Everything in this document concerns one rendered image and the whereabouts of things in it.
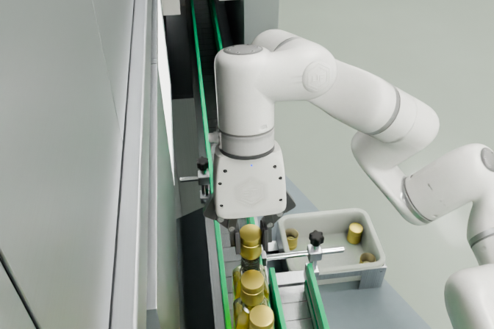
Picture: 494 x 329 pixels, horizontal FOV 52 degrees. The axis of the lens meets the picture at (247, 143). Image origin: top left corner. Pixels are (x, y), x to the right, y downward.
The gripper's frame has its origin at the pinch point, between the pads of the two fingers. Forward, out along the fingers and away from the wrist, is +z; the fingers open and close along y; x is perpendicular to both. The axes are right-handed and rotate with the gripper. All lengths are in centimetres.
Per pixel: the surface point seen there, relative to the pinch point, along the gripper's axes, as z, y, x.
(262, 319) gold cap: 5.4, -0.1, -11.2
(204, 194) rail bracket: 17.7, -6.0, 41.7
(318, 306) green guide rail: 21.3, 12.5, 5.8
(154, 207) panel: -11.8, -12.6, -8.0
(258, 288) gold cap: 4.3, 0.1, -6.5
